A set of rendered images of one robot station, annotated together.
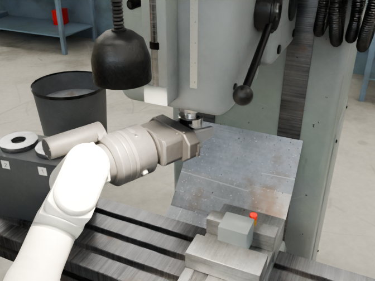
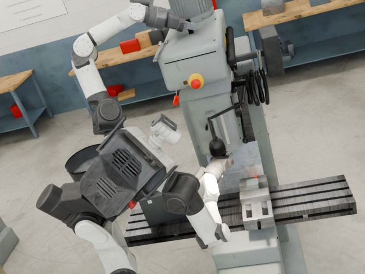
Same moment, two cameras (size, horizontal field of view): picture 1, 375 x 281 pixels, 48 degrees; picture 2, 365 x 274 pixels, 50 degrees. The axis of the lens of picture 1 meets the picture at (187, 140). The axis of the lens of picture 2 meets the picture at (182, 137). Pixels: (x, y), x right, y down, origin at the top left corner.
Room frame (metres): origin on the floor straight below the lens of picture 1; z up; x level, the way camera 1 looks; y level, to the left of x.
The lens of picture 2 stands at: (-0.93, 0.48, 2.34)
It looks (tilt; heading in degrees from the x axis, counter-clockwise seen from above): 28 degrees down; 349
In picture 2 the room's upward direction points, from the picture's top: 18 degrees counter-clockwise
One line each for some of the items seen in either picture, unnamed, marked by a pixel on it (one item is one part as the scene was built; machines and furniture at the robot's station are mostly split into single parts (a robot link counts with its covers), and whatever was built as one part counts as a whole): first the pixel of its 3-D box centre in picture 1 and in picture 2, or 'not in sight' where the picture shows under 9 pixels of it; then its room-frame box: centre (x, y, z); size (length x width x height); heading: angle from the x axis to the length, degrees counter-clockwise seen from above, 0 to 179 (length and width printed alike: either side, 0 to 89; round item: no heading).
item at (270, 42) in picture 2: not in sight; (272, 50); (0.84, -0.44, 1.62); 0.20 x 0.09 x 0.21; 156
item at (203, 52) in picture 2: not in sight; (196, 49); (0.71, -0.01, 1.81); 0.47 x 0.26 x 0.16; 156
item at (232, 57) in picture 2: not in sight; (229, 44); (0.67, -0.15, 1.79); 0.45 x 0.04 x 0.04; 156
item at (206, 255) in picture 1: (226, 261); (254, 196); (0.61, -0.08, 1.00); 0.15 x 0.06 x 0.04; 66
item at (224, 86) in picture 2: not in sight; (203, 73); (0.74, -0.02, 1.68); 0.34 x 0.24 x 0.10; 156
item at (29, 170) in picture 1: (43, 177); (162, 201); (0.89, 0.36, 1.01); 0.22 x 0.12 x 0.20; 73
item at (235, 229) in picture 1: (235, 233); (252, 186); (0.66, -0.10, 1.02); 0.06 x 0.05 x 0.06; 66
